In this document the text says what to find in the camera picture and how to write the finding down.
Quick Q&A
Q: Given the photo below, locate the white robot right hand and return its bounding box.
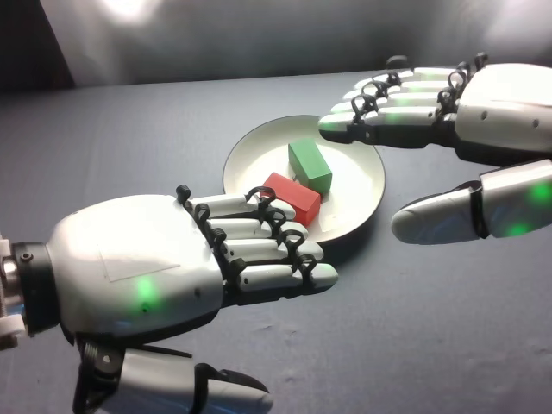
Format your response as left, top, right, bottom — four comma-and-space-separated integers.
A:
317, 53, 552, 246

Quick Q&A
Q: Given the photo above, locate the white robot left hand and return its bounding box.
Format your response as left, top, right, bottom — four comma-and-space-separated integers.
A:
45, 184, 340, 414

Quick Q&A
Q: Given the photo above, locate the red block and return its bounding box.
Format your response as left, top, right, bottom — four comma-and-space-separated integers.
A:
260, 172, 323, 227

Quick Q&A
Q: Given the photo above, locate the green block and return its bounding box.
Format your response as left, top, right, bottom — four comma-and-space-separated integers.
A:
287, 138, 333, 194

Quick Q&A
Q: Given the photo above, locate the white plate with dark rim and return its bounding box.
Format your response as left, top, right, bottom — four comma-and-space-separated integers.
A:
222, 114, 387, 247

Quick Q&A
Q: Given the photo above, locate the grey table cloth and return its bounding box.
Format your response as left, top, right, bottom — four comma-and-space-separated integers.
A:
0, 64, 552, 414

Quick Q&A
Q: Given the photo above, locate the dark panel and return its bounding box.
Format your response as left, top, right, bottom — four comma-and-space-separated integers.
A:
0, 0, 77, 91

